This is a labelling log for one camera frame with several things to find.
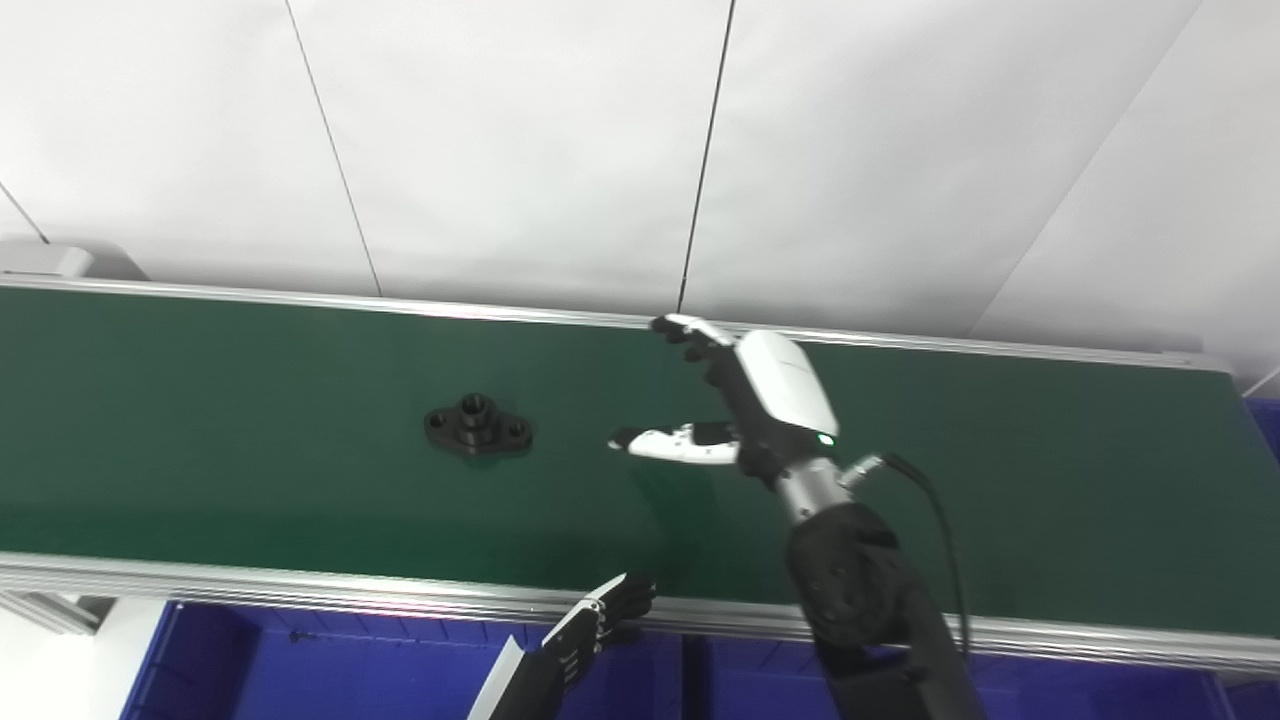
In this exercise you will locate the white box device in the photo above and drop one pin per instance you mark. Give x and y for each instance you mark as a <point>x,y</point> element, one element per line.
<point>40,260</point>

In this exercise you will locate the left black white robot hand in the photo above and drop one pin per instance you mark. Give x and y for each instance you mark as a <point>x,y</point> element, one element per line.
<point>580,630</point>

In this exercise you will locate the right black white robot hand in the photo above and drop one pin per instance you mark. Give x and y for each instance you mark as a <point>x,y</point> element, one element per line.
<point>785,390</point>

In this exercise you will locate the aluminium conveyor support bracket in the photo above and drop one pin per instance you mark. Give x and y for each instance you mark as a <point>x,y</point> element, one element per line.
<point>50,610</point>

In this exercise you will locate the aluminium conveyor side rail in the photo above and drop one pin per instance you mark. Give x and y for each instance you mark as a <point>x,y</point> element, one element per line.
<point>400,305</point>
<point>250,585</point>

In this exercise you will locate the large blue plastic bin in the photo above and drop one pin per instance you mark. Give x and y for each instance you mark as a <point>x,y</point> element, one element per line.
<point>1080,695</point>
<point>350,670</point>

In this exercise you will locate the green conveyor belt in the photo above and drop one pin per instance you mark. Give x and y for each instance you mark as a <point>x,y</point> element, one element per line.
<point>250,480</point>

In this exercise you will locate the black flange part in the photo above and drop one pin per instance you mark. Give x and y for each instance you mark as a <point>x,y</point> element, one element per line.
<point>478,425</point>

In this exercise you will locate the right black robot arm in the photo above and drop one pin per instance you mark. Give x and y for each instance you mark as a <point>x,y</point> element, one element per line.
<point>860,590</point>

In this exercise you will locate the narrow blue plastic bin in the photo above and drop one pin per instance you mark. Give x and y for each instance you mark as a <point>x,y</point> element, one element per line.
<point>1265,430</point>

